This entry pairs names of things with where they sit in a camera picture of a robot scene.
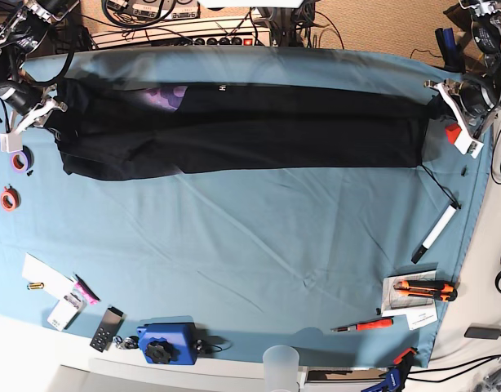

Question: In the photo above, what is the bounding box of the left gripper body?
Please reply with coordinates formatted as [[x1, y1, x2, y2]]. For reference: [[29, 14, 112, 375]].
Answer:
[[424, 79, 501, 139]]

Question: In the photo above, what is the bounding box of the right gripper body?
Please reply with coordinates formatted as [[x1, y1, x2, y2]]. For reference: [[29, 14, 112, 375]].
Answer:
[[9, 96, 68, 135]]

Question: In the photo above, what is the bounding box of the black t-shirt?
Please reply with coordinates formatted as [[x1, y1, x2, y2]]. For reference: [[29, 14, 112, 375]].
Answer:
[[46, 79, 443, 181]]

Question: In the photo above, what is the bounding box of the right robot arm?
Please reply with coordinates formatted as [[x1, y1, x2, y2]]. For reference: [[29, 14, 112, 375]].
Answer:
[[0, 1, 79, 136]]

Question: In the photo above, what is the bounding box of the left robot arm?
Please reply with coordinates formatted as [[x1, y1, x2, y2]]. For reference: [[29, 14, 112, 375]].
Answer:
[[424, 1, 501, 156]]

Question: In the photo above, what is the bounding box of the red cube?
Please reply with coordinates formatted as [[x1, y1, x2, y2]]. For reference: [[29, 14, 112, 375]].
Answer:
[[445, 122, 462, 145]]

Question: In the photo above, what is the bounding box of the purple tape roll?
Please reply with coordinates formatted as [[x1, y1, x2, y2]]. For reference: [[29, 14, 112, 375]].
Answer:
[[10, 146, 33, 173]]

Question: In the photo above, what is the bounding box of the red tape roll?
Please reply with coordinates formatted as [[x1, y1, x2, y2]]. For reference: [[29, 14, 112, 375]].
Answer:
[[0, 186, 20, 212]]

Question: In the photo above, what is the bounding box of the white marker pen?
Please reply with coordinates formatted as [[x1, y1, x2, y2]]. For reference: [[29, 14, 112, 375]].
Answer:
[[410, 203, 458, 264]]

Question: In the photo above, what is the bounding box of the white paper sheet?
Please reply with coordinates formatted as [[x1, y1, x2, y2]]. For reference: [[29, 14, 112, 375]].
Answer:
[[22, 253, 75, 300]]

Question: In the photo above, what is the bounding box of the brass battery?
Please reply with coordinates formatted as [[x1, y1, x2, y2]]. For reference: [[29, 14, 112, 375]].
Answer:
[[27, 283, 45, 290]]

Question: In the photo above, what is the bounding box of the pink marker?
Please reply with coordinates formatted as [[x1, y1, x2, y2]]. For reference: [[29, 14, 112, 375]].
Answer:
[[74, 274, 100, 305]]

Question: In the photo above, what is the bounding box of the power strip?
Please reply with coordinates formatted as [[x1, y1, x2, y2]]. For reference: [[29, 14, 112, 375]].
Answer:
[[150, 36, 264, 47]]

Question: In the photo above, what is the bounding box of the white card box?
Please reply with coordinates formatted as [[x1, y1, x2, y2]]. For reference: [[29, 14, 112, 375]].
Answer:
[[47, 295, 86, 332]]

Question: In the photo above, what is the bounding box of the orange utility knife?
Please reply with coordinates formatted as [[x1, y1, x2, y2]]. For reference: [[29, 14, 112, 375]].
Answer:
[[394, 280, 458, 302]]

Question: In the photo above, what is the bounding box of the blue table cloth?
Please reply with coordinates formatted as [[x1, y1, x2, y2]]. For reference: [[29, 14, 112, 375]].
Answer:
[[0, 45, 499, 369]]

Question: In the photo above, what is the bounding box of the black remote control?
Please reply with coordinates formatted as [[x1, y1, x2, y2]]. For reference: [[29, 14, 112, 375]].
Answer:
[[90, 306, 124, 353]]

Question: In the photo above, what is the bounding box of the white business card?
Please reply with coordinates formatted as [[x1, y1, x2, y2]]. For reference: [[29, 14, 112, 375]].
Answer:
[[406, 307, 437, 331]]

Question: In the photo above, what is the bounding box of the orange screwdriver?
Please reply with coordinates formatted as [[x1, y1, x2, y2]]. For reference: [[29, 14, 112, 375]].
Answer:
[[331, 318, 393, 332]]

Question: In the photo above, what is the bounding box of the blue plastic box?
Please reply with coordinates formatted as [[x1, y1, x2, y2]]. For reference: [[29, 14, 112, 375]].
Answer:
[[136, 323, 197, 365]]

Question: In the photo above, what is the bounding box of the blue orange clamp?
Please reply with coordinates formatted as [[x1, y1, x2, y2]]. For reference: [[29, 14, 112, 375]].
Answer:
[[361, 347, 418, 392]]

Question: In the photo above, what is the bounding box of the frosted plastic cup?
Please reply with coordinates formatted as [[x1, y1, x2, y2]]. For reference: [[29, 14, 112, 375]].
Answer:
[[263, 345, 299, 392]]

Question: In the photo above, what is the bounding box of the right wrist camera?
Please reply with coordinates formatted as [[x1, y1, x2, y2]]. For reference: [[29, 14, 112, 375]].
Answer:
[[0, 132, 23, 154]]

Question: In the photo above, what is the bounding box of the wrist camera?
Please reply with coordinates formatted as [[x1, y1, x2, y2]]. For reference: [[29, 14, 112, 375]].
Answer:
[[0, 132, 23, 154], [454, 127, 484, 158]]

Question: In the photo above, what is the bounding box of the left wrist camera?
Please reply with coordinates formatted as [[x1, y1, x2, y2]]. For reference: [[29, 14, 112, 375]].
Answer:
[[454, 127, 484, 158]]

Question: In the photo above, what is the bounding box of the black cable tie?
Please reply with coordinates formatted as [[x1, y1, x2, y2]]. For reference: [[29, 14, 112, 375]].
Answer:
[[421, 164, 462, 210]]

